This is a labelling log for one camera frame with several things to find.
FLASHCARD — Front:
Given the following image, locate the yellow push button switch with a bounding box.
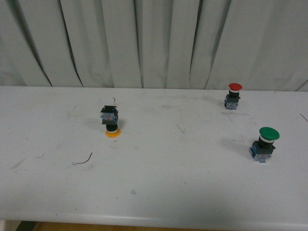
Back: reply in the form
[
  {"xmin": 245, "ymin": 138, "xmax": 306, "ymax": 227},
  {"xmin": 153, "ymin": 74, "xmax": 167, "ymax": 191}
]
[{"xmin": 101, "ymin": 105, "xmax": 121, "ymax": 138}]

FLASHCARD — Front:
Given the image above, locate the green push button switch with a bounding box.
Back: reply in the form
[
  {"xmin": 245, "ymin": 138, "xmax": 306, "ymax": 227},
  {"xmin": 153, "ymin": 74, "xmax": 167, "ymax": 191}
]
[{"xmin": 250, "ymin": 127, "xmax": 280, "ymax": 163}]

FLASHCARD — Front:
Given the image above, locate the grey pleated curtain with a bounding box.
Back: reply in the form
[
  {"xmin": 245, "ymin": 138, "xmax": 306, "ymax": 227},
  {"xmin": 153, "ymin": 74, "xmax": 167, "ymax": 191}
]
[{"xmin": 0, "ymin": 0, "xmax": 308, "ymax": 91}]

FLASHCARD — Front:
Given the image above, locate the thin curved wire piece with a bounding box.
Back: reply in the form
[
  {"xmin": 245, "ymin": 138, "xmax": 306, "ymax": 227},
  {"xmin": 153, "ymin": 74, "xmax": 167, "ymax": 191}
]
[{"xmin": 72, "ymin": 152, "xmax": 93, "ymax": 166}]

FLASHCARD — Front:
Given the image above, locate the red push button switch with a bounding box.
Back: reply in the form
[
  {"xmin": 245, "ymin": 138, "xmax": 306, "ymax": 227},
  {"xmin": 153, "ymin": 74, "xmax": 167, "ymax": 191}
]
[{"xmin": 224, "ymin": 83, "xmax": 242, "ymax": 110}]

